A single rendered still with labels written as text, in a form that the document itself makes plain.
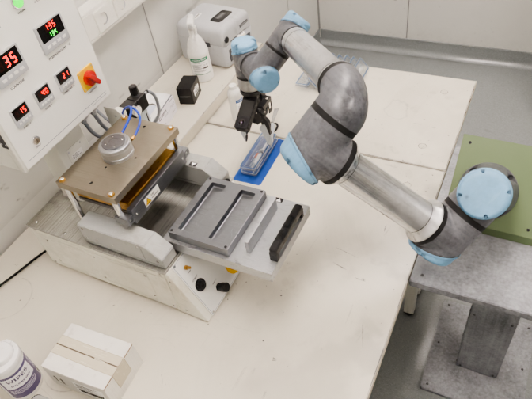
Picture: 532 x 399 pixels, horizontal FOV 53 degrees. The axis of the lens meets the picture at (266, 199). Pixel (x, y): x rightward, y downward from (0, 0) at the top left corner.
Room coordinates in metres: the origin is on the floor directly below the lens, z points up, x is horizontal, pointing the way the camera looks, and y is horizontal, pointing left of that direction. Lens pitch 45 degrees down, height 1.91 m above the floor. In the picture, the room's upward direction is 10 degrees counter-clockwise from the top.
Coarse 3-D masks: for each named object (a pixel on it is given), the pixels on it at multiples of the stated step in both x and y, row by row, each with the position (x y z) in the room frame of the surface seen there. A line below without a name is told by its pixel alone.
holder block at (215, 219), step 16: (208, 192) 0.98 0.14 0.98; (224, 192) 0.96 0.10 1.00; (240, 192) 0.95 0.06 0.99; (256, 192) 0.94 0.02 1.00; (192, 208) 0.92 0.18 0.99; (208, 208) 0.93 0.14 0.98; (224, 208) 0.90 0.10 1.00; (240, 208) 0.91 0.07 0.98; (256, 208) 0.89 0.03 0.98; (176, 224) 0.88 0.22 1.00; (192, 224) 0.88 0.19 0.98; (208, 224) 0.86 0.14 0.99; (224, 224) 0.86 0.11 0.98; (240, 224) 0.84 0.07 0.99; (192, 240) 0.82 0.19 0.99; (208, 240) 0.81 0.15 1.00; (224, 240) 0.81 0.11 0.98
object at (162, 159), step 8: (168, 152) 1.08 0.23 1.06; (160, 160) 1.05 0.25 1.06; (152, 168) 1.03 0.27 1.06; (160, 168) 1.02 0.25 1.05; (144, 176) 1.00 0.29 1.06; (152, 176) 1.00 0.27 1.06; (136, 184) 0.97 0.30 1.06; (144, 184) 0.97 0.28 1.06; (128, 192) 0.95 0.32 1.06; (136, 192) 0.95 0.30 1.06; (88, 200) 0.99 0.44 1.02; (96, 200) 0.97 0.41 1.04; (120, 200) 0.93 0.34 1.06; (128, 200) 0.92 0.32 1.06; (112, 208) 0.94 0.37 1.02
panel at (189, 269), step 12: (180, 264) 0.82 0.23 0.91; (192, 264) 0.84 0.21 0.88; (204, 264) 0.85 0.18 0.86; (216, 264) 0.87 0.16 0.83; (180, 276) 0.80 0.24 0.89; (192, 276) 0.82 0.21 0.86; (204, 276) 0.83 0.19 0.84; (216, 276) 0.85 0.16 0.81; (228, 276) 0.86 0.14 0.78; (192, 288) 0.79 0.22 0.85; (204, 300) 0.79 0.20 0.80; (216, 300) 0.80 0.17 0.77
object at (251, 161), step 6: (258, 138) 1.40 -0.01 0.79; (258, 144) 1.36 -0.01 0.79; (264, 144) 1.36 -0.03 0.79; (252, 150) 1.34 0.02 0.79; (258, 150) 1.33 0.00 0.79; (264, 150) 1.33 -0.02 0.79; (246, 156) 1.32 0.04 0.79; (252, 156) 1.31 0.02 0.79; (258, 156) 1.31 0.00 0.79; (246, 162) 1.29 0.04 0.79; (252, 162) 1.28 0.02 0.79; (258, 162) 1.28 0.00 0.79; (252, 168) 1.25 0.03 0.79
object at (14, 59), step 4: (8, 52) 1.06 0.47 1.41; (12, 52) 1.07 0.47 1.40; (4, 56) 1.05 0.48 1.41; (8, 56) 1.05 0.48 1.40; (12, 56) 1.06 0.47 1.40; (16, 56) 1.07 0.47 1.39; (0, 60) 1.04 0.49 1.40; (4, 60) 1.04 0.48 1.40; (8, 60) 1.05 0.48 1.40; (12, 60) 1.06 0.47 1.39; (16, 60) 1.06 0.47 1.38; (0, 64) 1.03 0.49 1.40; (4, 64) 1.04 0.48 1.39; (8, 64) 1.05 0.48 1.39; (12, 64) 1.05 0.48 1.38; (0, 68) 1.03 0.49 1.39; (4, 68) 1.04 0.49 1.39; (8, 68) 1.04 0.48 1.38; (0, 72) 1.03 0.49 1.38; (4, 72) 1.03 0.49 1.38
